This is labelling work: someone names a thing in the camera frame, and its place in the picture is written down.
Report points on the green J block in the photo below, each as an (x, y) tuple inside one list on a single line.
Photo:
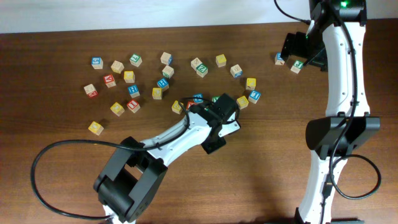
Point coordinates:
[(297, 66)]

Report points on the blue P block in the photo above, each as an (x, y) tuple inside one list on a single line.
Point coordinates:
[(198, 98)]

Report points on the plain wooden block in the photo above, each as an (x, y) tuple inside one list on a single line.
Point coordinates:
[(117, 67)]

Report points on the blue tilted H block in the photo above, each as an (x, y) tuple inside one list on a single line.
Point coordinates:
[(163, 84)]

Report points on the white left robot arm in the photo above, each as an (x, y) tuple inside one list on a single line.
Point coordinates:
[(132, 176)]

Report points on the wooden shell block blue side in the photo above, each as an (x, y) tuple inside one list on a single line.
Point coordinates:
[(236, 71)]

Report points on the blue T block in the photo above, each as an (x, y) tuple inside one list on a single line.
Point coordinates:
[(254, 96)]

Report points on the red A block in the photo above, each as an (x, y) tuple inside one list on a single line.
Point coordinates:
[(189, 104)]

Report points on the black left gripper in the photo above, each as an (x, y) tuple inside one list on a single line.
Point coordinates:
[(211, 147)]

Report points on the wooden block by Z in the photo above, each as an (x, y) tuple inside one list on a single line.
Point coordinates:
[(195, 63)]

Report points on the yellow G block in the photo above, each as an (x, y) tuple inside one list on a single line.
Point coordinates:
[(242, 102)]

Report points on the red Y block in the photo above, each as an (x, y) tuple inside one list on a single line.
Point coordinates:
[(109, 80)]

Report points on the green L block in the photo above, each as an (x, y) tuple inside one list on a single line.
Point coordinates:
[(135, 60)]

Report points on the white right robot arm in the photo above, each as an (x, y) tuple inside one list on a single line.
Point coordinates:
[(334, 43)]

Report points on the yellow S block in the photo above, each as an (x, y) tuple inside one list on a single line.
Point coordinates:
[(176, 108)]

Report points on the blue block far right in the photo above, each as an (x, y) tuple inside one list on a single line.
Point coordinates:
[(278, 59)]

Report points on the wooden block red side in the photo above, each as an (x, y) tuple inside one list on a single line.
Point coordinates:
[(90, 91)]

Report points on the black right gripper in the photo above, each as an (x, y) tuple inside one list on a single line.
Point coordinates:
[(291, 46)]

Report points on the wooden block green side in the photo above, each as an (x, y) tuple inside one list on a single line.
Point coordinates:
[(168, 71)]

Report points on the blue number five block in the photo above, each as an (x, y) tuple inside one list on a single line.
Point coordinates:
[(97, 63)]

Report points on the yellow K block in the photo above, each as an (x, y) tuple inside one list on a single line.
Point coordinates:
[(250, 83)]

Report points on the green Z block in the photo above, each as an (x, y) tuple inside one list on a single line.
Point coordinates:
[(202, 70)]

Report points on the green V block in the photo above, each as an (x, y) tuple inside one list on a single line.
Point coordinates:
[(215, 98)]

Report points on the red I block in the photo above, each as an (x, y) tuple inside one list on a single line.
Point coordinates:
[(133, 106)]

